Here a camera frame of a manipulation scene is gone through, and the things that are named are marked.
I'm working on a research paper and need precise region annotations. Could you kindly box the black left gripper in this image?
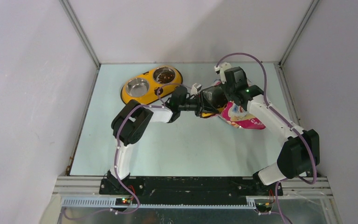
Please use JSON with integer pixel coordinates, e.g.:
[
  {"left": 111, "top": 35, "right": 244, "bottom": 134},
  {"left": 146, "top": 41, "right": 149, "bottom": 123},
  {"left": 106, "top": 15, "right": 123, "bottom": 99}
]
[{"left": 179, "top": 93, "right": 219, "bottom": 118}]

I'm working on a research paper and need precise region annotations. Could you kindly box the colourful cat food bag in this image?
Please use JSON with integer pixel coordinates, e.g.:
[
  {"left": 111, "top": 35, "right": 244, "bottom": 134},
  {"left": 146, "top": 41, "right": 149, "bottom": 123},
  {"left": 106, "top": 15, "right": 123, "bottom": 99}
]
[{"left": 200, "top": 79, "right": 266, "bottom": 130}]

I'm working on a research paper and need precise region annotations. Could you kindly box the yellow double pet bowl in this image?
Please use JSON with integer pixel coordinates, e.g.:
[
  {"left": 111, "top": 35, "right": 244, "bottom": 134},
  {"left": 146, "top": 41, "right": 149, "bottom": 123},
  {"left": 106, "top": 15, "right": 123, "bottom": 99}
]
[{"left": 121, "top": 65, "right": 183, "bottom": 105}]

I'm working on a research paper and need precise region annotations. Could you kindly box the yellow plastic food scoop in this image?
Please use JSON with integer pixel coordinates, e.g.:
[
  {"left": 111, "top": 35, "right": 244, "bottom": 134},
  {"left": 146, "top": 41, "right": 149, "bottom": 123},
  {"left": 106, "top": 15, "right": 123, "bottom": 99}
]
[{"left": 200, "top": 107, "right": 225, "bottom": 119}]

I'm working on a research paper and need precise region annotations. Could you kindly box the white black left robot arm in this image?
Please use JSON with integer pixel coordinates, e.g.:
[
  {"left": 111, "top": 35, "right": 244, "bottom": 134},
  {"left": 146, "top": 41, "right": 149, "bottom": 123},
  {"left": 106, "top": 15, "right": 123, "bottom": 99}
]
[{"left": 107, "top": 85, "right": 227, "bottom": 194}]

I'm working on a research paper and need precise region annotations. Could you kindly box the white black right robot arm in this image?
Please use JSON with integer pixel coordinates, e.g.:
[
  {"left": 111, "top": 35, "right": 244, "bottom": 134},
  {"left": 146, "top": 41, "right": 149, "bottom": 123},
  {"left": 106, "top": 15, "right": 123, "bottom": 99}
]
[{"left": 214, "top": 63, "right": 320, "bottom": 195}]

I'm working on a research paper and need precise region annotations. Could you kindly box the brown pet food kibble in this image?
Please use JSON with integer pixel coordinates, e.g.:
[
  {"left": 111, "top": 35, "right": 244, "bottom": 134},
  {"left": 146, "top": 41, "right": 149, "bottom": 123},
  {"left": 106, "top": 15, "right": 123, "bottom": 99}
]
[{"left": 154, "top": 71, "right": 176, "bottom": 84}]

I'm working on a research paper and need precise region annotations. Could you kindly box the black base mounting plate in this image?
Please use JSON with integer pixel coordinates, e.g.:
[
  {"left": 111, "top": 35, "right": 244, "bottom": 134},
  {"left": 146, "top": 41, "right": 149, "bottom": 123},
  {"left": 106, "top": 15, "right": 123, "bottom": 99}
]
[{"left": 99, "top": 176, "right": 283, "bottom": 203}]

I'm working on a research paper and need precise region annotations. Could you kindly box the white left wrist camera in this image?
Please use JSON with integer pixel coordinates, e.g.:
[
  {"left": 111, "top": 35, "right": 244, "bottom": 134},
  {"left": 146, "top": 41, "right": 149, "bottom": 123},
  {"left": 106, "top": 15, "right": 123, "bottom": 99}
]
[{"left": 190, "top": 83, "right": 202, "bottom": 95}]

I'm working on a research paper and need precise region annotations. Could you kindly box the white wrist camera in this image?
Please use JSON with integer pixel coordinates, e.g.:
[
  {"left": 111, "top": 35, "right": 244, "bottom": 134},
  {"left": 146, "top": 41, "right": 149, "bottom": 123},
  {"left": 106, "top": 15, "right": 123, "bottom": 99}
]
[
  {"left": 190, "top": 83, "right": 202, "bottom": 95},
  {"left": 214, "top": 62, "right": 232, "bottom": 84}
]

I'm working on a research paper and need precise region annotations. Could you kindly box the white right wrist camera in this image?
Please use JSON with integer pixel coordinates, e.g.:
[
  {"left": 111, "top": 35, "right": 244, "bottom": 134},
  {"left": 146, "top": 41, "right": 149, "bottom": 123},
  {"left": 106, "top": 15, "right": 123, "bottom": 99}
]
[{"left": 214, "top": 62, "right": 232, "bottom": 84}]

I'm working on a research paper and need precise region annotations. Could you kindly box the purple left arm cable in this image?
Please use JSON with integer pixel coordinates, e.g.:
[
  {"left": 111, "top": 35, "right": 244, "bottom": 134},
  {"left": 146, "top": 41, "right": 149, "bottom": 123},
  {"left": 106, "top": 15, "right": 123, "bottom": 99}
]
[{"left": 62, "top": 83, "right": 192, "bottom": 221}]

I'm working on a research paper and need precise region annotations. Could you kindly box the grey slotted cable duct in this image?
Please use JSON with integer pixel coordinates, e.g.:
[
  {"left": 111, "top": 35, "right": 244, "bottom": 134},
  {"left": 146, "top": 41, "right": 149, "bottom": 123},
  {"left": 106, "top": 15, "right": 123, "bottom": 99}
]
[{"left": 61, "top": 196, "right": 256, "bottom": 209}]

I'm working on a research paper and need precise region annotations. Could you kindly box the aluminium right corner post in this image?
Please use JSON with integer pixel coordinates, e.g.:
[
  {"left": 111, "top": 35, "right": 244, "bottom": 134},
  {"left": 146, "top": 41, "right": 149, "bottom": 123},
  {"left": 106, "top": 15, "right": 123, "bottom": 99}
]
[{"left": 279, "top": 0, "right": 320, "bottom": 67}]

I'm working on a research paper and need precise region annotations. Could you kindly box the aluminium corner post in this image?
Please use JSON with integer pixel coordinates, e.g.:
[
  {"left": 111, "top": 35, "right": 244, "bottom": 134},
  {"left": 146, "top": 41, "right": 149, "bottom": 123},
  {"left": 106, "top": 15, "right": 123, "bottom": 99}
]
[
  {"left": 59, "top": 0, "right": 101, "bottom": 69},
  {"left": 279, "top": 0, "right": 320, "bottom": 67}
]

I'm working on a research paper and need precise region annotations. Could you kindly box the aluminium front frame rail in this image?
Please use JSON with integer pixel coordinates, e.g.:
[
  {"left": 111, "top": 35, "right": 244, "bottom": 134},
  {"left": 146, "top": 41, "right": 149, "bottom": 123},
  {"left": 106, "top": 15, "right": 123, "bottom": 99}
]
[{"left": 53, "top": 176, "right": 334, "bottom": 224}]

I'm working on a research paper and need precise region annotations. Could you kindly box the aluminium left corner post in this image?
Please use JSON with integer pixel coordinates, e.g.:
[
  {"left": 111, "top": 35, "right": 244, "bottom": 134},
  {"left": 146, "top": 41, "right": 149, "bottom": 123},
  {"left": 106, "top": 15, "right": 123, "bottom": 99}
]
[{"left": 59, "top": 0, "right": 101, "bottom": 69}]

